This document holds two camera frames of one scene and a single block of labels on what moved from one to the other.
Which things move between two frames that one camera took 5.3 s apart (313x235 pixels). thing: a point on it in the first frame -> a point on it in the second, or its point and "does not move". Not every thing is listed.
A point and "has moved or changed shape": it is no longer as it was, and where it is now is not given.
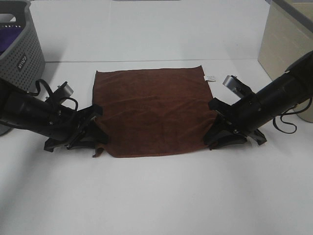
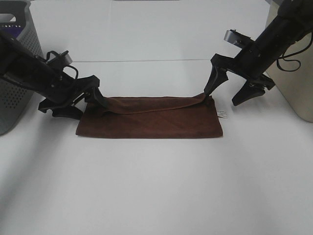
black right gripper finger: [91, 135] -> [95, 95]
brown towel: [151, 111] has moved or changed shape
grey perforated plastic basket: [23, 66] does not move
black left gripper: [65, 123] -> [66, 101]
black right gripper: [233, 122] -> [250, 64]
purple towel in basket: [7, 35] does not move
